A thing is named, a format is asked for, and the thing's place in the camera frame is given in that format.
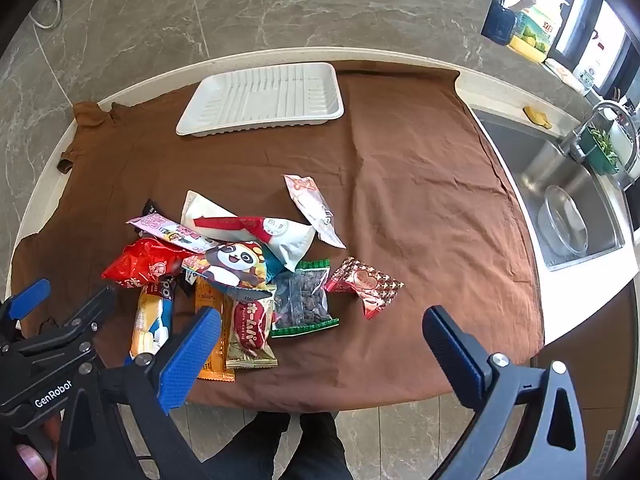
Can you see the long pink snack packet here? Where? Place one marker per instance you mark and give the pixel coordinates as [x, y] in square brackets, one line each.
[165, 230]

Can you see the stainless steel sink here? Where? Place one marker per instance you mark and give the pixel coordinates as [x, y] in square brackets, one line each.
[525, 160]

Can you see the person's left hand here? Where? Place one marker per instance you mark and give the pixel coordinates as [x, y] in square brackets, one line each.
[32, 462]

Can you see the yellow sponge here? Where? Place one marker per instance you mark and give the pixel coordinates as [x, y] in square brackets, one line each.
[537, 116]

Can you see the long orange snack packet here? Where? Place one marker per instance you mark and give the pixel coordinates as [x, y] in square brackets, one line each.
[207, 295]

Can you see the green planter basket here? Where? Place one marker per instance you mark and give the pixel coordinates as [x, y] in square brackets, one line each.
[600, 155]

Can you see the white plastic tray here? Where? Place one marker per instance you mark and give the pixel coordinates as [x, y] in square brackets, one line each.
[260, 95]

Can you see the green-edged clear nut packet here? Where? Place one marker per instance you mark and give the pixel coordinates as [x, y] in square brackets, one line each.
[302, 300]

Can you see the yellow and blue cake packet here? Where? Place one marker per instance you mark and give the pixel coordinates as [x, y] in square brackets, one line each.
[150, 315]

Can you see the red checked heart packet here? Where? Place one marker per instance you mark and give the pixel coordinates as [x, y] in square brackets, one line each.
[365, 282]

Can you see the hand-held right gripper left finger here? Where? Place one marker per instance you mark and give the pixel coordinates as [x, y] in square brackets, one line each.
[192, 360]

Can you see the white packet with red stripe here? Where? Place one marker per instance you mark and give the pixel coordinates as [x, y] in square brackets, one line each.
[285, 242]

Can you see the brown cabinet front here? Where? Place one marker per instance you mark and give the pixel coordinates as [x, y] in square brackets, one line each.
[600, 340]

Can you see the dark blue container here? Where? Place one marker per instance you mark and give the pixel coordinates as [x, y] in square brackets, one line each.
[499, 22]

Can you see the white packet with orange print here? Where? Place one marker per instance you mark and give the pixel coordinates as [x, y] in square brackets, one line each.
[312, 205]

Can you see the brown cloth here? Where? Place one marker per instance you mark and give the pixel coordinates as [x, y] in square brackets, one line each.
[400, 185]

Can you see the chrome faucet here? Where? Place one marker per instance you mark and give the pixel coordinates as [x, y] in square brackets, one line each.
[575, 132]

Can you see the panda print snack packet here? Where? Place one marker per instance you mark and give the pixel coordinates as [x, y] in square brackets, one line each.
[230, 265]

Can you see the clear glass bowl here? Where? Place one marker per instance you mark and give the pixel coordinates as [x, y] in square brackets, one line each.
[562, 220]

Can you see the person's legs in dark pants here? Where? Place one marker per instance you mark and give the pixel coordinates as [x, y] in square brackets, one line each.
[280, 450]

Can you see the black snack packet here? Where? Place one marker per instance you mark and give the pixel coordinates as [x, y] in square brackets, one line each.
[186, 285]
[150, 207]

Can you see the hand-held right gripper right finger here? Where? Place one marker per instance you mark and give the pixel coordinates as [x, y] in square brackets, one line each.
[457, 355]

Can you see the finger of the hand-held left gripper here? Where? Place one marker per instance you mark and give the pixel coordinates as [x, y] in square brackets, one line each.
[30, 297]
[85, 317]

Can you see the window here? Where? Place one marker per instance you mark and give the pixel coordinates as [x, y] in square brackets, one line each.
[610, 35]

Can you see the gold and red snack packet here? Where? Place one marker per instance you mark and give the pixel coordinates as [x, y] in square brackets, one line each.
[247, 330]

